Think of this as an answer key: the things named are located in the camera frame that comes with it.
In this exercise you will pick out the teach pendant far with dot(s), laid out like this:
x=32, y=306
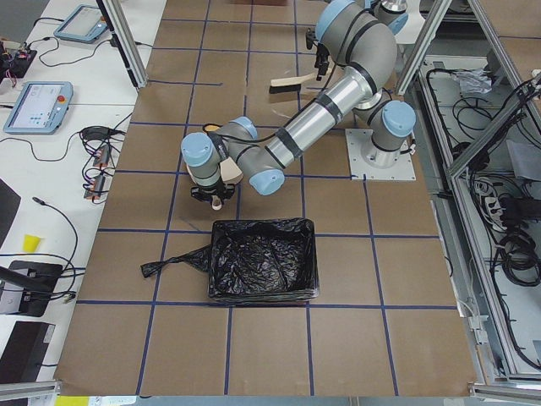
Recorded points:
x=85, y=24

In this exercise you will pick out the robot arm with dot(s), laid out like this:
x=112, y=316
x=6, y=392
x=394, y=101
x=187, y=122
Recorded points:
x=363, y=38
x=262, y=161

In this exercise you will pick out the beige plastic dustpan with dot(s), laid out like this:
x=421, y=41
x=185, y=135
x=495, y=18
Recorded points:
x=226, y=170

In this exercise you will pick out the teach pendant near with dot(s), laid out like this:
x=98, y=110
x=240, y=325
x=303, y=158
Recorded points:
x=40, y=108

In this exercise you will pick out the teach pendant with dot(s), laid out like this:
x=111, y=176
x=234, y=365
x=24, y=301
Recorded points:
x=40, y=108
x=85, y=24

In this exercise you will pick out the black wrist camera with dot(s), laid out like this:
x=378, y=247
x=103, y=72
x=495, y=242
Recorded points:
x=310, y=38

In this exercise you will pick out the black bag lined bin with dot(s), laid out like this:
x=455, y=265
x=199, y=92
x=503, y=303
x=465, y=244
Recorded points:
x=255, y=261

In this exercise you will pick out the aluminium frame post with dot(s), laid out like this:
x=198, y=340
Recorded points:
x=122, y=35

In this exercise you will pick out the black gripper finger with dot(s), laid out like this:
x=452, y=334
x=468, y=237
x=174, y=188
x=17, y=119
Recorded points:
x=321, y=62

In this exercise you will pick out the beige hand brush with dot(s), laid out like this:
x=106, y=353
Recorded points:
x=292, y=83

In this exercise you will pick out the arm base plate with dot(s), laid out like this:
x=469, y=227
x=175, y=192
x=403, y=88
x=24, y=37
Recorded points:
x=368, y=163

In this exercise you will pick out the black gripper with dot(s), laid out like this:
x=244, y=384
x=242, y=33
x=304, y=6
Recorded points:
x=206, y=194

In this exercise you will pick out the yellow cup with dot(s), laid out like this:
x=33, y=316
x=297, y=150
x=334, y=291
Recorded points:
x=31, y=243

